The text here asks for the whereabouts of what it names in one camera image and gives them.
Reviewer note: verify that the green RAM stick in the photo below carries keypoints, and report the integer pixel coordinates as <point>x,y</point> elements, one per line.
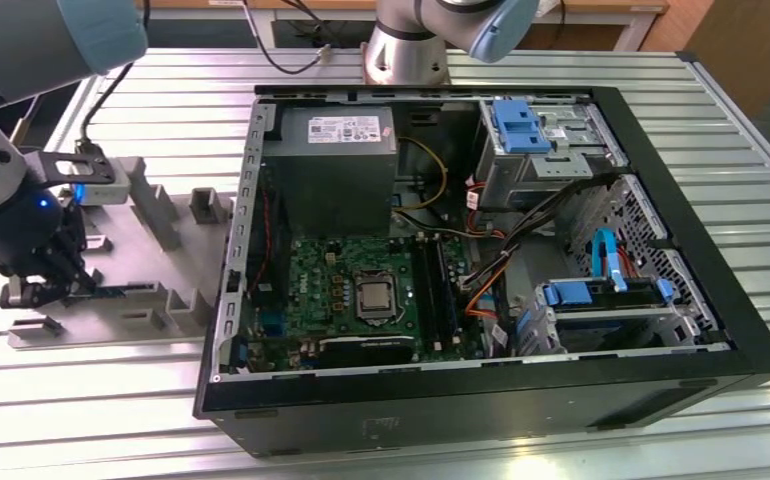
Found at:
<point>107,291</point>

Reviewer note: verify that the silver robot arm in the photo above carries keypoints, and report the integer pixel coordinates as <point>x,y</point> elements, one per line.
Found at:
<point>24,50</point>

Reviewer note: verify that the black RAM slot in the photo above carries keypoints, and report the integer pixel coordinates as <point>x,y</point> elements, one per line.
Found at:
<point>419,292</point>

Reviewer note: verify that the grey parts rack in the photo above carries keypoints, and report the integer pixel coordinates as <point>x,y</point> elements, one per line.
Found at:
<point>131,235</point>

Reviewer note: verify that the green motherboard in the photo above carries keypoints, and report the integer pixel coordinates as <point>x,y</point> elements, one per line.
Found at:
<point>318,300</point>

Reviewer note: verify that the white four-pin power socket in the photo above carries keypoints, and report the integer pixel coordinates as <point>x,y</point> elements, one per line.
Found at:
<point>331,258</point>

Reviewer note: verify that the grey power supply unit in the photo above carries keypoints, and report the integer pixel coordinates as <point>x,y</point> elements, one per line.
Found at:
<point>331,190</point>

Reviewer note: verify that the CPU socket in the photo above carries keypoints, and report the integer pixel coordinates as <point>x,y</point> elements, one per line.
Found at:
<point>359,300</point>

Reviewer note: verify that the silver CPU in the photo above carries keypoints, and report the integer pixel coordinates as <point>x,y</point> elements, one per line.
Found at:
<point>375,297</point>

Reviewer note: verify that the black graphics card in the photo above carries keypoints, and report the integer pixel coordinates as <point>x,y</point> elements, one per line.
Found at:
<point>364,352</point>

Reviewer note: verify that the blue plastic release tab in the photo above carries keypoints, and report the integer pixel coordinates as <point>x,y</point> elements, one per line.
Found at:
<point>395,199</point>

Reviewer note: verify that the white power connector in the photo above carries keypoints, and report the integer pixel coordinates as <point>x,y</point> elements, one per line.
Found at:
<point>467,282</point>

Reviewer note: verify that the wooden desk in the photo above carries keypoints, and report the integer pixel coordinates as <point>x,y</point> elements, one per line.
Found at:
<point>424,10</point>

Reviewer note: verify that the blue plastic disk carrier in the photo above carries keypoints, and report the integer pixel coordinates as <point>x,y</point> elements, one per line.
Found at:
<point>518,130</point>
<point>574,297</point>

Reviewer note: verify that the black and silver PC case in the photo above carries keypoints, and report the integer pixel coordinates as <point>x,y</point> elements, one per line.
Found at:
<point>491,415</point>

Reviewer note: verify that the silver metal drive cage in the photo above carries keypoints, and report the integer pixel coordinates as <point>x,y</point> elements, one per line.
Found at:
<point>558,170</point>

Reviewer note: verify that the silver metal disk bay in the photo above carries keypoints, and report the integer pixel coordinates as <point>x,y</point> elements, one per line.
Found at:
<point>625,316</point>

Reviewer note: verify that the blue plastic bay latch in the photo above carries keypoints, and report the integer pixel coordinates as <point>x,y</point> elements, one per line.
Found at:
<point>665,292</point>

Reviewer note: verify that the wooden cabinet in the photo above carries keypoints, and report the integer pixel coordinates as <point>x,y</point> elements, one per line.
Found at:
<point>745,50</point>

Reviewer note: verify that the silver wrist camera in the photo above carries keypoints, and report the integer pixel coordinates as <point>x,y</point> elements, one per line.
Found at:
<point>107,192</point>

